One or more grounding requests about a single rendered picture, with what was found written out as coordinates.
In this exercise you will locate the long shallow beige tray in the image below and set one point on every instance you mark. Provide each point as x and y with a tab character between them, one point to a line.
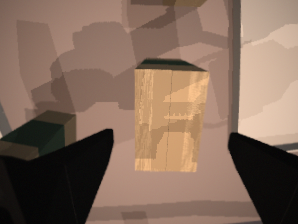
4	124
265	61

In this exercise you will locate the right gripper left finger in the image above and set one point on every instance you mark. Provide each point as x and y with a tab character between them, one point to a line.
59	187

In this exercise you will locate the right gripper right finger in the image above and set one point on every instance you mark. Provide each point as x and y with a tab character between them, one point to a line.
270	176

